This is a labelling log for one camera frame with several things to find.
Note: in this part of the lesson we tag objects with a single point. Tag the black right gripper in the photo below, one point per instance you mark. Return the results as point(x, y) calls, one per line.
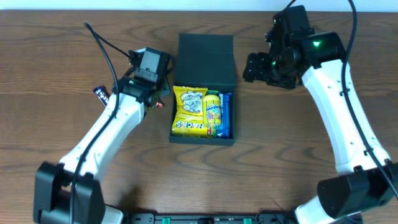
point(259, 69)

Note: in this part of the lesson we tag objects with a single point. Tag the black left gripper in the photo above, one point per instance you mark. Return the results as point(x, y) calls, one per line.
point(165, 88)

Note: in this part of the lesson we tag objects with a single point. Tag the green red KitKat Milo bar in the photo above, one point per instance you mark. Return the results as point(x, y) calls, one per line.
point(159, 104)

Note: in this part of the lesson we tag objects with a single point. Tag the yellow Hacks candy bag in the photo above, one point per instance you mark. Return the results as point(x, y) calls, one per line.
point(188, 119)

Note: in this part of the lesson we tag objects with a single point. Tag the yellow Mentos gum bottle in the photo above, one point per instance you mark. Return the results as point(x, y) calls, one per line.
point(212, 110)

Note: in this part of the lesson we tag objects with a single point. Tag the purple Dairy Milk bar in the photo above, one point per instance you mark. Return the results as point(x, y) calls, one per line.
point(102, 94)

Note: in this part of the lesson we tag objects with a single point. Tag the green Haribo gummy bag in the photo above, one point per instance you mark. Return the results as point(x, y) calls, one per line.
point(212, 130)

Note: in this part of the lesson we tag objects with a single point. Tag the blue Oreo cookie pack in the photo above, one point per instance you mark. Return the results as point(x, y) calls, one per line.
point(224, 129)

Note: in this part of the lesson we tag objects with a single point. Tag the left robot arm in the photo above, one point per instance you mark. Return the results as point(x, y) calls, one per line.
point(70, 191)

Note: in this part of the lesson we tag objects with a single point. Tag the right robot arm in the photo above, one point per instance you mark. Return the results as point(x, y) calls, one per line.
point(298, 56)

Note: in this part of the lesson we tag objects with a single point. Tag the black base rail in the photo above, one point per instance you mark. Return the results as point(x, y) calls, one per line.
point(199, 218)

